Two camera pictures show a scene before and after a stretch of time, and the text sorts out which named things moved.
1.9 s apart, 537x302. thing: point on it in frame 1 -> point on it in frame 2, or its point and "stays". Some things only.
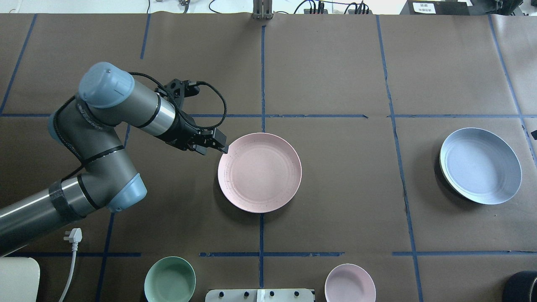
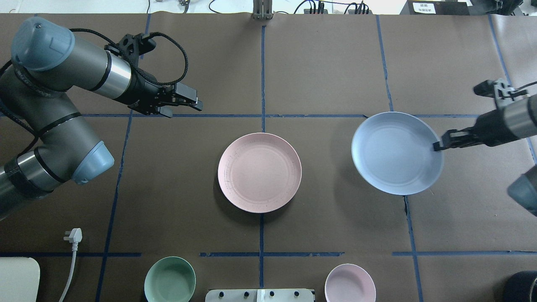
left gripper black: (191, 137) -> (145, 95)
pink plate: (261, 173) stays
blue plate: (480, 166) -> (393, 152)
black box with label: (441, 7) stays
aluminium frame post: (262, 9) stays
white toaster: (19, 279) stays
